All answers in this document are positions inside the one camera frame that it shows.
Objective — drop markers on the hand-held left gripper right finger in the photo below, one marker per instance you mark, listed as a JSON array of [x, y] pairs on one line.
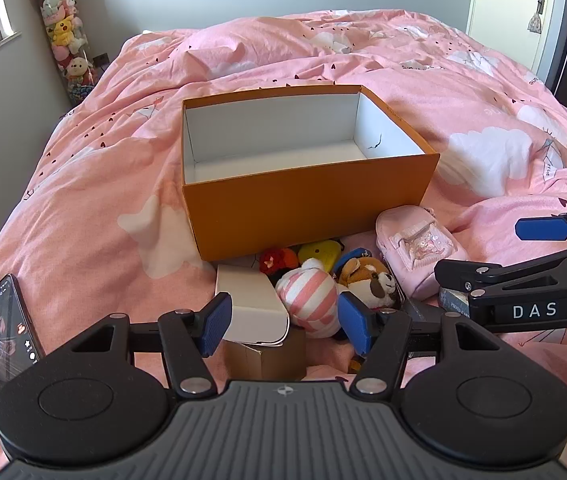
[[351, 320]]

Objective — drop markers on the white plush with pink stripes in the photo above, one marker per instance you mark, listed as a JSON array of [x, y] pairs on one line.
[[308, 295]]

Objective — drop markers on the clear tube of plush toys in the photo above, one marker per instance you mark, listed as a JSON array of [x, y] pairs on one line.
[[63, 30]]

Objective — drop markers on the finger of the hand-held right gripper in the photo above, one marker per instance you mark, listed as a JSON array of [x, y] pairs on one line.
[[488, 275], [543, 229]]

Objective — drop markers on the pink pouch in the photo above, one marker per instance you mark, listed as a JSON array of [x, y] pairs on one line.
[[403, 260]]

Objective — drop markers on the black smartphone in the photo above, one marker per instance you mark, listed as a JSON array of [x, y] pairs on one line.
[[5, 330]]

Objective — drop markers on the brown dog plush blue hat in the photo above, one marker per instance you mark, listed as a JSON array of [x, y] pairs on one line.
[[368, 280]]

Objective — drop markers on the small hanging pouch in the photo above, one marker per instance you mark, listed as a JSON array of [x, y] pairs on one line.
[[535, 24]]

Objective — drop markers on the white door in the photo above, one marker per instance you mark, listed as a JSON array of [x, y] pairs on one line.
[[498, 0]]

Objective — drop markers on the small brown cardboard box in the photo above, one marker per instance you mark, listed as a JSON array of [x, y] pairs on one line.
[[273, 360]]

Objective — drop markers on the orange cardboard box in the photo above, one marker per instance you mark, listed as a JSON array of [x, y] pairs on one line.
[[288, 210]]

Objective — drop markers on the red crochet plush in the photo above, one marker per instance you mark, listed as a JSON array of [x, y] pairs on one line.
[[278, 260]]

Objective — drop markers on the white box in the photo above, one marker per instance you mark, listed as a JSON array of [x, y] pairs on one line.
[[258, 310]]

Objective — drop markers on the dark card box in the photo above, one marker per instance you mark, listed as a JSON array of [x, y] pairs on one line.
[[451, 300]]

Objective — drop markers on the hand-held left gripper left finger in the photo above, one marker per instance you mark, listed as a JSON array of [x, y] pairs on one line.
[[216, 320]]

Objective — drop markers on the wall outlet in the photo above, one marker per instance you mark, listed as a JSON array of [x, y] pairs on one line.
[[100, 59]]

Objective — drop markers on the yellow plush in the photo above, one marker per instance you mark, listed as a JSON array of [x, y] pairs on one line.
[[321, 252]]

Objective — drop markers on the pink printed duvet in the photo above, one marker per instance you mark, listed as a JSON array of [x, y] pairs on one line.
[[113, 160]]

